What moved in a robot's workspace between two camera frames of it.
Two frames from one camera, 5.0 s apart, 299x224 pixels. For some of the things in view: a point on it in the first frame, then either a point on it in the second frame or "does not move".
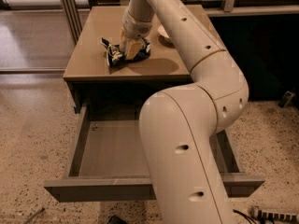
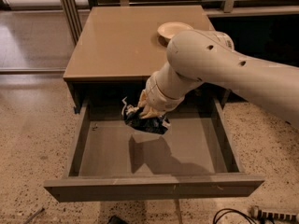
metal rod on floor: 35,215 does not move
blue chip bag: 116,57 -> 133,117
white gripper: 135,29 -> 154,97
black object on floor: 115,219 does not move
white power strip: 273,216 does not move
